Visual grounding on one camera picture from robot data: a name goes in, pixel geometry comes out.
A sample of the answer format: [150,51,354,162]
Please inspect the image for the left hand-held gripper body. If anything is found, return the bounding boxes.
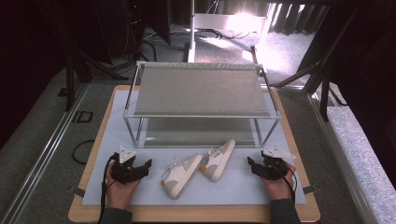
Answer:
[109,145,148,185]

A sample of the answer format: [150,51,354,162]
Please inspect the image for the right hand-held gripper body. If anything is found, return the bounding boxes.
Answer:
[257,146,296,182]

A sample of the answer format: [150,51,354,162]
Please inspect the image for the person's right hand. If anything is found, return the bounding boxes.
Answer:
[260,161,297,202]

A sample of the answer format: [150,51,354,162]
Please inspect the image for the person's left hand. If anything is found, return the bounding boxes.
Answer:
[105,169,142,211]

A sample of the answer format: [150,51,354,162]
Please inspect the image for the light blue mat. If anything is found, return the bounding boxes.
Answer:
[81,90,308,206]

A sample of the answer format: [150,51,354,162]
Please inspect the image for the white sneaker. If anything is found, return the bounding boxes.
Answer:
[160,152,205,201]
[199,138,237,183]

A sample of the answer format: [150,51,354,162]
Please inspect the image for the wooden table board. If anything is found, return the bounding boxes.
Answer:
[67,84,321,224]

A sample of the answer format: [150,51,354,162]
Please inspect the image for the black metal stand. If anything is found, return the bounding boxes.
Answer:
[46,0,129,113]
[270,6,359,122]

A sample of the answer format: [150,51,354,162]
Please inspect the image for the metal two-tier shoe rack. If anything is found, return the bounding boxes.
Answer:
[122,61,282,149]

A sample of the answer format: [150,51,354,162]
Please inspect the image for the dark curtain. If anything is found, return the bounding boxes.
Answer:
[268,2,330,35]
[0,0,113,150]

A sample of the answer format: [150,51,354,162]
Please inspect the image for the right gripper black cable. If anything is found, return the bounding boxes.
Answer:
[271,161,299,203]

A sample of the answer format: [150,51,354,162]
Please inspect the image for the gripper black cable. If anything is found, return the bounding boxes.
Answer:
[271,161,299,203]
[97,156,117,224]

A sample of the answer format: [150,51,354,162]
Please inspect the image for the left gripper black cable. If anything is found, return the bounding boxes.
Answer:
[97,156,117,224]

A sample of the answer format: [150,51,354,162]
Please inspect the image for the black cable loop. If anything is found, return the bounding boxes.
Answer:
[71,139,96,165]

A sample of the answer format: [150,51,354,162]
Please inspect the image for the black floor bracket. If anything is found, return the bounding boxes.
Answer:
[71,110,94,123]

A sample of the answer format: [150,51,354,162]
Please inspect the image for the aluminium frame rail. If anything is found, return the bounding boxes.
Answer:
[306,91,380,224]
[0,83,91,224]

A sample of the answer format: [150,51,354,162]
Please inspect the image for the black floor cables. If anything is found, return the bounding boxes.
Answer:
[195,27,254,41]

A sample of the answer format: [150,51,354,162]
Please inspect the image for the white stand post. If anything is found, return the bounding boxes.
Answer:
[186,0,198,63]

